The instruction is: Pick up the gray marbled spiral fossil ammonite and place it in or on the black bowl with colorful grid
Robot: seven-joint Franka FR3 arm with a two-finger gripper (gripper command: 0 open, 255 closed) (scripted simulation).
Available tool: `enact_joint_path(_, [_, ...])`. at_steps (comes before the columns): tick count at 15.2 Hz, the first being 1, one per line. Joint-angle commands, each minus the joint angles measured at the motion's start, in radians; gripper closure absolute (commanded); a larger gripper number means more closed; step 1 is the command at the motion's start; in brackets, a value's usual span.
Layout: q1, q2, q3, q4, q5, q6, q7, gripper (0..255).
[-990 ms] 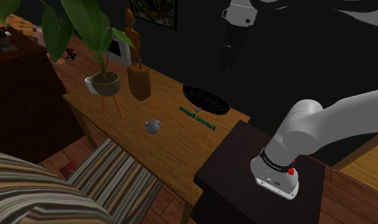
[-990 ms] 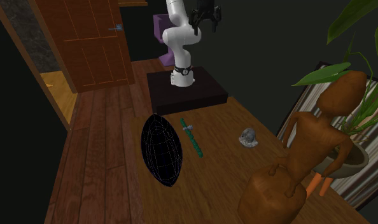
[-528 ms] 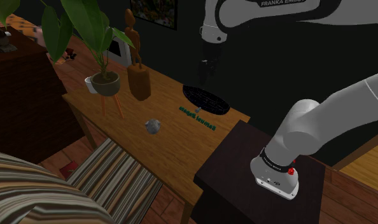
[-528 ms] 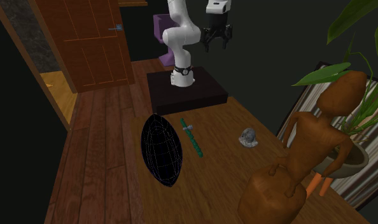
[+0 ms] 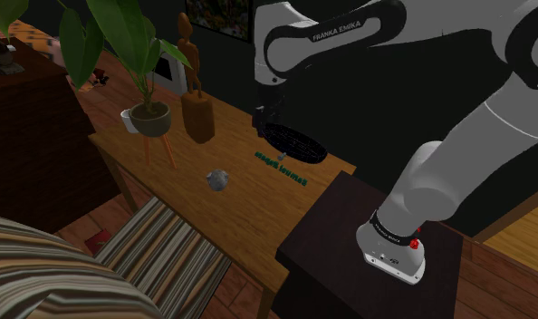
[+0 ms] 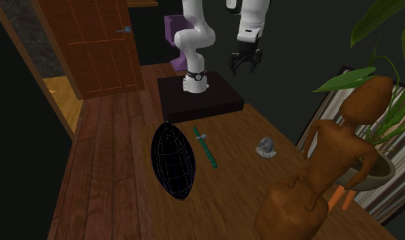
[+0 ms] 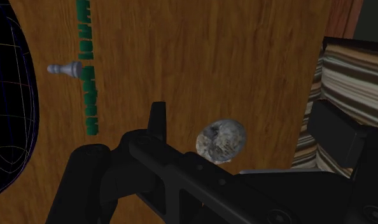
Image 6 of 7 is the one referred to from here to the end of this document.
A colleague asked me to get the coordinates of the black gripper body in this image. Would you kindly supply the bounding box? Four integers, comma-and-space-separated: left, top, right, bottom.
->
236, 37, 263, 65

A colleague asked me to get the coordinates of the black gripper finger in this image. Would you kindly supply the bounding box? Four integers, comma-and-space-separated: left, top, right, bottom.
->
249, 58, 263, 74
227, 52, 246, 78

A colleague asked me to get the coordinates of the dark robot stand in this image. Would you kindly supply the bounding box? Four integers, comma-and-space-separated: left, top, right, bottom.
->
156, 70, 245, 124

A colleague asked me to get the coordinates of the grey stone figure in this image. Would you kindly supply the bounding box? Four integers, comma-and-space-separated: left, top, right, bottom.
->
255, 136, 278, 160

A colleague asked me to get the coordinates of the green beaded stick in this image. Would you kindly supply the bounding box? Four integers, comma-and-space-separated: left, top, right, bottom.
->
193, 126, 219, 169

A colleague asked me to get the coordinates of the black oval mesh bowl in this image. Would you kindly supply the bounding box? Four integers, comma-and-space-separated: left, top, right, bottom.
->
151, 121, 196, 201

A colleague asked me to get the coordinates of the brown wooden seated figure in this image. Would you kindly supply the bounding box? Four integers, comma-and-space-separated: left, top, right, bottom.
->
254, 75, 394, 240

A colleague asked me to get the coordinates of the potted green plant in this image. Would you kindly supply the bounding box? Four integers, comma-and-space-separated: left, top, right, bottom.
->
312, 0, 405, 211

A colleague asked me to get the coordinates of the brown wooden door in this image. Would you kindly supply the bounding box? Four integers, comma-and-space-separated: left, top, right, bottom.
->
29, 0, 145, 100

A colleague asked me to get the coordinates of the striped framed picture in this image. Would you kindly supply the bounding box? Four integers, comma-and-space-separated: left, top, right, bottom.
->
295, 65, 405, 227

